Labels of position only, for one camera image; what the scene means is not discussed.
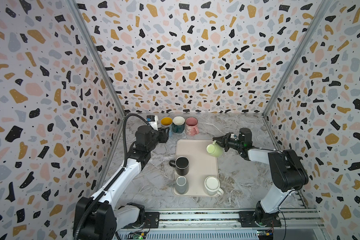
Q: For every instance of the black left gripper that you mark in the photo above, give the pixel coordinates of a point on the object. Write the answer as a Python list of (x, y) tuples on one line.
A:
[(162, 136)]

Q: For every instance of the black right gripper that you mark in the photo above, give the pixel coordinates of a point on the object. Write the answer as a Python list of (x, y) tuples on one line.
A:
[(226, 142)]

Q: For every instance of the light green mug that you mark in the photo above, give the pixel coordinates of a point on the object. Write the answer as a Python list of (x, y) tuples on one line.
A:
[(214, 149)]

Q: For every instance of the light blue butterfly mug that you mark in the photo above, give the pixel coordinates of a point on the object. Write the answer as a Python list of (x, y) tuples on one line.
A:
[(166, 122)]

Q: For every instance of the dark teal mug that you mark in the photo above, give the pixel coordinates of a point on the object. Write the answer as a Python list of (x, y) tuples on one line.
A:
[(178, 125)]

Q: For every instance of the pink ghost pattern mug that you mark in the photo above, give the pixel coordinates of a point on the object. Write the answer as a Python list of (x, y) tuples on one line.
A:
[(192, 126)]

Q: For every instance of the black mug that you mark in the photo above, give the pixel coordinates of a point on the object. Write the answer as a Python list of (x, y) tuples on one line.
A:
[(181, 165)]

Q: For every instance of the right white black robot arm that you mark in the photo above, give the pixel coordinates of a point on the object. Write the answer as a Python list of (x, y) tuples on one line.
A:
[(287, 171)]

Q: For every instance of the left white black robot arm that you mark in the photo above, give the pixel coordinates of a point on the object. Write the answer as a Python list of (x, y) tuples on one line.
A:
[(96, 217)]

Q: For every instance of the white mug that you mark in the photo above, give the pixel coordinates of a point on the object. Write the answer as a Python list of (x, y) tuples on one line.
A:
[(213, 186)]

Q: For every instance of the grey mug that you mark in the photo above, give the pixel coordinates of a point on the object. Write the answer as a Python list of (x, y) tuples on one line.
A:
[(181, 185)]

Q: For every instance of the beige plastic tray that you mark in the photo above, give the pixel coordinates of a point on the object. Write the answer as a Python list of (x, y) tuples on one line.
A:
[(202, 165)]

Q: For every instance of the right circuit board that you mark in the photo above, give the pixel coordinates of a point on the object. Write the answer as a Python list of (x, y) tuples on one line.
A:
[(265, 235)]

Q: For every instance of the left green circuit board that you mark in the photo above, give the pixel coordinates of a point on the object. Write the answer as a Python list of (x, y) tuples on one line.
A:
[(136, 236)]

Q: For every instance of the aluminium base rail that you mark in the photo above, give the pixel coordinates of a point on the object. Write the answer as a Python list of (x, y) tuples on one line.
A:
[(202, 224)]

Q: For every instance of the left corner aluminium post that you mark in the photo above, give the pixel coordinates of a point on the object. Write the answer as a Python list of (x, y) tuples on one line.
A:
[(87, 22)]

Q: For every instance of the corner aluminium post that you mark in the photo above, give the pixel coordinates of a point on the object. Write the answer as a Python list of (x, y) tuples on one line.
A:
[(322, 9), (87, 22)]

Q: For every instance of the right corner aluminium post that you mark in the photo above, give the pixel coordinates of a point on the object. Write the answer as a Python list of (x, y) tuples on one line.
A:
[(322, 9)]

